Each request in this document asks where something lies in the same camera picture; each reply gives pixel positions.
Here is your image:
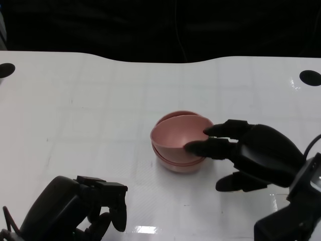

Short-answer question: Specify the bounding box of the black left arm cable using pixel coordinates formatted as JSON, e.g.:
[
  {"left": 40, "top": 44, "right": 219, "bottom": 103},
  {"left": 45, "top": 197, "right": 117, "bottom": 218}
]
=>
[{"left": 2, "top": 205, "right": 21, "bottom": 234}]

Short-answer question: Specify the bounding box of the pink plastic bowl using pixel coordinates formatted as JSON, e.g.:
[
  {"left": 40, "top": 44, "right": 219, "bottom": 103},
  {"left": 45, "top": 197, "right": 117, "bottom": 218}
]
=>
[
  {"left": 150, "top": 113, "right": 214, "bottom": 161},
  {"left": 152, "top": 144, "right": 204, "bottom": 174},
  {"left": 152, "top": 110, "right": 205, "bottom": 167}
]

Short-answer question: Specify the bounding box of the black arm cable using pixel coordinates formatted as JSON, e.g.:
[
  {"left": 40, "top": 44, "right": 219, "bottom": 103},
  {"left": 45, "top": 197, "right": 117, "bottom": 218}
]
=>
[
  {"left": 302, "top": 134, "right": 321, "bottom": 162},
  {"left": 2, "top": 205, "right": 21, "bottom": 234}
]

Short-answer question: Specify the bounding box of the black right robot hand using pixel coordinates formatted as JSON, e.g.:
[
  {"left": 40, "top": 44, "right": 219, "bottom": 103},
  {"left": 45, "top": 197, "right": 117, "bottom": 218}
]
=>
[{"left": 184, "top": 119, "right": 305, "bottom": 193}]

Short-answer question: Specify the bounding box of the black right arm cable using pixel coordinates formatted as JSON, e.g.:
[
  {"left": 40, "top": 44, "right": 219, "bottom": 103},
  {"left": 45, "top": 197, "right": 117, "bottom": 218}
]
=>
[{"left": 302, "top": 134, "right": 321, "bottom": 162}]

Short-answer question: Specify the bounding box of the black table cable grommet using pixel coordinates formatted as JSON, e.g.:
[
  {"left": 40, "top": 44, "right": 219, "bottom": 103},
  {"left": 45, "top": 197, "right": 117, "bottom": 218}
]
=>
[
  {"left": 0, "top": 63, "right": 16, "bottom": 78},
  {"left": 299, "top": 70, "right": 321, "bottom": 87}
]

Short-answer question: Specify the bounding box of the grey white background object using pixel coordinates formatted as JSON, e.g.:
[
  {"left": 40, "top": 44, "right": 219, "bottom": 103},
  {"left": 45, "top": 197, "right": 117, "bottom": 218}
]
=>
[{"left": 0, "top": 14, "right": 8, "bottom": 49}]

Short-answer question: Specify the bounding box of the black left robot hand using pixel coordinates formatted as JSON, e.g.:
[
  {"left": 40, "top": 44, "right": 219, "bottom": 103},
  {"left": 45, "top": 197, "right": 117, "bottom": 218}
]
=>
[{"left": 20, "top": 175, "right": 128, "bottom": 241}]

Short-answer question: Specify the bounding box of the black backdrop cloth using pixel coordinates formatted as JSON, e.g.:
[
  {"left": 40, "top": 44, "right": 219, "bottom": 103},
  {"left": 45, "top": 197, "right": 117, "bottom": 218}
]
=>
[{"left": 0, "top": 0, "right": 321, "bottom": 64}]

